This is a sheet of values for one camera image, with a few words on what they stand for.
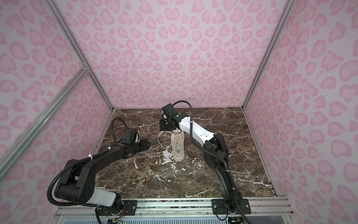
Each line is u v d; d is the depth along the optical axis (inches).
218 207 29.0
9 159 20.0
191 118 25.4
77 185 17.1
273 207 29.0
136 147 30.9
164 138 39.8
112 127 44.0
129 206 29.0
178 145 35.6
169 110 28.3
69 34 30.7
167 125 30.7
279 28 29.7
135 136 30.1
